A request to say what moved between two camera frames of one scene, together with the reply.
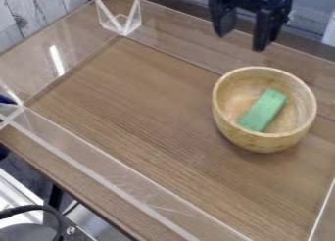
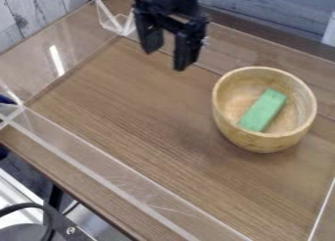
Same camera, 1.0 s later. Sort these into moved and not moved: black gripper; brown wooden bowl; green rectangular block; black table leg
Moved: black gripper
Not moved: black table leg; brown wooden bowl; green rectangular block
